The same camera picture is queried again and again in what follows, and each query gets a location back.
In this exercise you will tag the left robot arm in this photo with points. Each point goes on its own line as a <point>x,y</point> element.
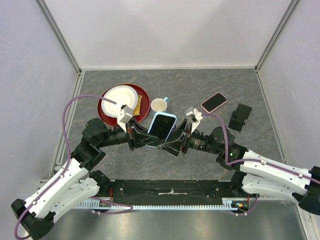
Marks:
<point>38,213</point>

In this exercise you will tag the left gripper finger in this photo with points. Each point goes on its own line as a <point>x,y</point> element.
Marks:
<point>142,132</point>
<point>142,141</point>

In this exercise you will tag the pink case phone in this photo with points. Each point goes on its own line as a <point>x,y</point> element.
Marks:
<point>213,102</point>

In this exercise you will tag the blue case phone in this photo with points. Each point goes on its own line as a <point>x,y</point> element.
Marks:
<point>162,125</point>

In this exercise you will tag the black folding phone stand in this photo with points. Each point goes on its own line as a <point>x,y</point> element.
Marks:
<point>238,117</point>

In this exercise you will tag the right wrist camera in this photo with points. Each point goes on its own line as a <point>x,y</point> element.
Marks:
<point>194,116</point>

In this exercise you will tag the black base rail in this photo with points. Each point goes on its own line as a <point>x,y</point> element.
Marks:
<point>175,193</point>

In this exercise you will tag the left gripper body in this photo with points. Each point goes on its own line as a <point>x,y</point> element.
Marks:
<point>131,134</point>

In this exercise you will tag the yellow sponge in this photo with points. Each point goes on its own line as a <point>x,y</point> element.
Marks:
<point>137,109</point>

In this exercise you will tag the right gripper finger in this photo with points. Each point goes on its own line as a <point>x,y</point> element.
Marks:
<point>178,133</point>
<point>171,147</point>

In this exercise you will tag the red round tray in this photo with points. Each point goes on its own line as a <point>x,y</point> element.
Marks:
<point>145,106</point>

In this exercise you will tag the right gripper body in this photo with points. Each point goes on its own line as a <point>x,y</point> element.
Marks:
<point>186,139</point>

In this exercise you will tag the white paper plate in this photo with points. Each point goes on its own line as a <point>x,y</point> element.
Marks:
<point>121,95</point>

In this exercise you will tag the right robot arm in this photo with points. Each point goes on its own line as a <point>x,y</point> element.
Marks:
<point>254,173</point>

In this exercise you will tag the light blue mug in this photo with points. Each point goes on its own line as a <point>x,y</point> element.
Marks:
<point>159,105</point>

